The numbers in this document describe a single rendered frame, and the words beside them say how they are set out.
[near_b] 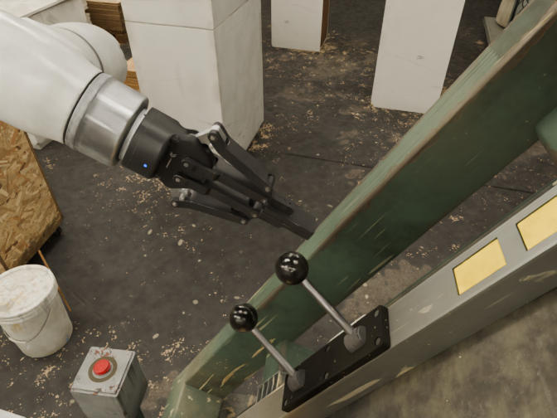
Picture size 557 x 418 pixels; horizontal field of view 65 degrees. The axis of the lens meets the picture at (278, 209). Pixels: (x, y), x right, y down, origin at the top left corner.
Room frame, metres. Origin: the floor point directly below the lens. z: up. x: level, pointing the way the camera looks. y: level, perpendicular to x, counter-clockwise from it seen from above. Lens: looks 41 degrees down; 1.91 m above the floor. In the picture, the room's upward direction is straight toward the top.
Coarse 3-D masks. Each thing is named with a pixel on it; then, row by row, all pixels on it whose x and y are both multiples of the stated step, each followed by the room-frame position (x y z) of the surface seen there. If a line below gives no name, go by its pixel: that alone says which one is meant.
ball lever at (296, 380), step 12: (240, 312) 0.33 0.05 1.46; (252, 312) 0.33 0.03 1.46; (240, 324) 0.32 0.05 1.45; (252, 324) 0.32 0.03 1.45; (264, 336) 0.31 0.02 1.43; (276, 360) 0.29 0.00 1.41; (288, 372) 0.28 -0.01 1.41; (300, 372) 0.27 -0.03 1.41; (288, 384) 0.27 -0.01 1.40; (300, 384) 0.26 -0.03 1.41
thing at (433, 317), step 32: (512, 224) 0.27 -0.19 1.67; (512, 256) 0.24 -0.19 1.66; (544, 256) 0.22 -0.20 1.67; (416, 288) 0.28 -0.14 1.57; (448, 288) 0.25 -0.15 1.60; (480, 288) 0.23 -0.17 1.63; (512, 288) 0.22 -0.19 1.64; (544, 288) 0.22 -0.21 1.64; (416, 320) 0.24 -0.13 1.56; (448, 320) 0.23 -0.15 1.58; (480, 320) 0.23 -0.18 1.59; (384, 352) 0.24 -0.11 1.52; (416, 352) 0.23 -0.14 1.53; (352, 384) 0.24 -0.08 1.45; (256, 416) 0.28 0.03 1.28; (288, 416) 0.25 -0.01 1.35; (320, 416) 0.24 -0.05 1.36
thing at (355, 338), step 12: (288, 252) 0.33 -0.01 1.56; (276, 264) 0.32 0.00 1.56; (288, 264) 0.32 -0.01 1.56; (300, 264) 0.32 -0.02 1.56; (288, 276) 0.31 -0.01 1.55; (300, 276) 0.31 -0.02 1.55; (312, 288) 0.30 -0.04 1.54; (324, 300) 0.29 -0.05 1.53; (336, 312) 0.28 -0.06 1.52; (348, 324) 0.27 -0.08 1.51; (348, 336) 0.26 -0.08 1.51; (360, 336) 0.26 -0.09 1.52; (348, 348) 0.25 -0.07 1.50
